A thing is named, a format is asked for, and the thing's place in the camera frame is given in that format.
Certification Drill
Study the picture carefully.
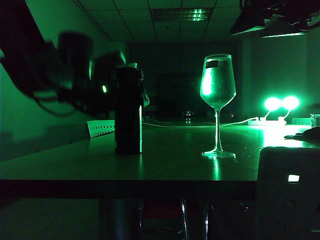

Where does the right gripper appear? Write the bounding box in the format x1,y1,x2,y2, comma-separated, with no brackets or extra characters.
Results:
229,0,320,39

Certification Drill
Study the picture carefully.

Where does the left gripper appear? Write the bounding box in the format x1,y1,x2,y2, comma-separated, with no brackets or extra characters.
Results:
56,31,151,118

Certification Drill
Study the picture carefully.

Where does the clear stemmed wine glass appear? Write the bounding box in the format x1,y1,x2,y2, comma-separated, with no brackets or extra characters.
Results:
199,53,237,160

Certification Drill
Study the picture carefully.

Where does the small distant clear bottle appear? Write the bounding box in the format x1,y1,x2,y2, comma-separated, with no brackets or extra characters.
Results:
183,109,193,125

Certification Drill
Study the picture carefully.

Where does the white slotted chair back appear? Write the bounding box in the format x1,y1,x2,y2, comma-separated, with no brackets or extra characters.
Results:
291,117,312,126
86,119,116,140

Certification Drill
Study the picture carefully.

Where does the bright round desk lamp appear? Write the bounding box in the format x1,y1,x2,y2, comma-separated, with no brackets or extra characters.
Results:
277,95,300,121
260,96,282,121

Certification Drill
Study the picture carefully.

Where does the ceiling light panel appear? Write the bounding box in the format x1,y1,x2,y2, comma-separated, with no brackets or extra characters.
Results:
150,7,214,22

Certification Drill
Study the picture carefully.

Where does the white power strip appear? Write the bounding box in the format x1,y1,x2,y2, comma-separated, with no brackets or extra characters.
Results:
246,117,288,126

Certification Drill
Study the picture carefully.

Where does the ribbed clear glass tumbler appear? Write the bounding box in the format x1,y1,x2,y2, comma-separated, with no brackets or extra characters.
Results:
309,113,320,127

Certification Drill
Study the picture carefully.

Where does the dark crumpled cloth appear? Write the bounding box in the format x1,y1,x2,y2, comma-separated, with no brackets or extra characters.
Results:
283,126,320,141

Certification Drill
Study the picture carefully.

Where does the dark table leg column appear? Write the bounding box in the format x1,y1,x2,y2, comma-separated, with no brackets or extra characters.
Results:
98,198,144,240

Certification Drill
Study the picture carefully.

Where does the chrome chair leg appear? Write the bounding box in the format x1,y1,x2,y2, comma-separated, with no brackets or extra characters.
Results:
202,202,210,240
179,198,190,240

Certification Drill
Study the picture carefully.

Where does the dark rounded panel with cutout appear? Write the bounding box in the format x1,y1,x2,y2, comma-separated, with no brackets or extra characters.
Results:
255,146,320,240

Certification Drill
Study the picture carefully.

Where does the white power cable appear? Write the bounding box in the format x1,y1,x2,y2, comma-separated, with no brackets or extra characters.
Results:
141,117,260,129

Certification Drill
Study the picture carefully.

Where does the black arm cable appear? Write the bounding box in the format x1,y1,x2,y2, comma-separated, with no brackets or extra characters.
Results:
31,91,86,118

